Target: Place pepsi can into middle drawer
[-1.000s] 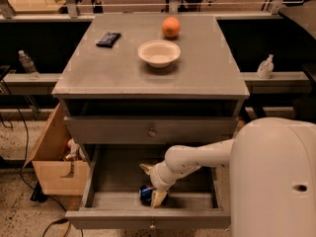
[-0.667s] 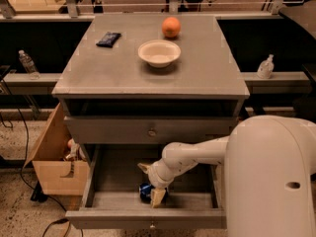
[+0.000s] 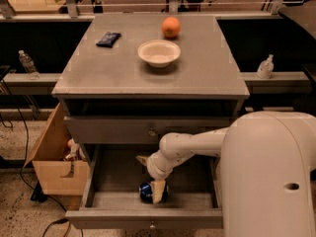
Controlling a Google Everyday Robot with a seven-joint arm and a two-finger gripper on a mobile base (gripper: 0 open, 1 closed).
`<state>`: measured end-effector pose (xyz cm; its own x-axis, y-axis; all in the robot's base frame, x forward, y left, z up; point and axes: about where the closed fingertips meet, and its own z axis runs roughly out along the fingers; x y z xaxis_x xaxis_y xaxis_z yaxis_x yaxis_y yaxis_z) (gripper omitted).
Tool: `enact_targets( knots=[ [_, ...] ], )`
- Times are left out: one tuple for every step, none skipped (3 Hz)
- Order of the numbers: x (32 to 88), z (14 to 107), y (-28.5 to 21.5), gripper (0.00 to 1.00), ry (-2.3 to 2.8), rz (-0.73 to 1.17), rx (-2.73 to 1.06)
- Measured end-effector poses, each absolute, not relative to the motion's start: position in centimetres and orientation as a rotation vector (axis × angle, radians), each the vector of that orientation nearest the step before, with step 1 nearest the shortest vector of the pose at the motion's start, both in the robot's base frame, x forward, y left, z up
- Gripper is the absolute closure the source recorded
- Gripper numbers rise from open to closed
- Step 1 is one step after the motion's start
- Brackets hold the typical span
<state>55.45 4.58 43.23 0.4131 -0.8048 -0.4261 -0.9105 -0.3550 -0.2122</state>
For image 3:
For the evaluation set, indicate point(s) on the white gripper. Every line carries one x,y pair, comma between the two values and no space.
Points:
154,169

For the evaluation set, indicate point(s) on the blue pepsi can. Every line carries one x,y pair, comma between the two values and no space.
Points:
145,192

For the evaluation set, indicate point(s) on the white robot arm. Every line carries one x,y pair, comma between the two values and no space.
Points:
265,164

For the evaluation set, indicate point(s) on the open grey middle drawer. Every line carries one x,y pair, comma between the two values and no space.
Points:
112,200

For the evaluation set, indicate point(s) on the closed grey top drawer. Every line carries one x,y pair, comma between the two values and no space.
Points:
128,130

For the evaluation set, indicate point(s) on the grey wooden drawer cabinet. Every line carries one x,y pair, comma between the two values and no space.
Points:
204,82

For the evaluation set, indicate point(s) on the open cardboard box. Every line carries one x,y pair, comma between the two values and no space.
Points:
59,171

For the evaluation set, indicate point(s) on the white paper bowl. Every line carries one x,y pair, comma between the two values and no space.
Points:
159,53

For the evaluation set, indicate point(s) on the dark blue snack bag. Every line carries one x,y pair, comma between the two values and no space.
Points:
108,40

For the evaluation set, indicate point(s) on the orange fruit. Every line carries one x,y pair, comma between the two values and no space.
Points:
170,27

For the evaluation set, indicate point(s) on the clear sanitizer pump bottle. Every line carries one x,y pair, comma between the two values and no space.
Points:
266,68

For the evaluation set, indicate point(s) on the clear plastic water bottle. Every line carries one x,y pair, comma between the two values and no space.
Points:
29,65

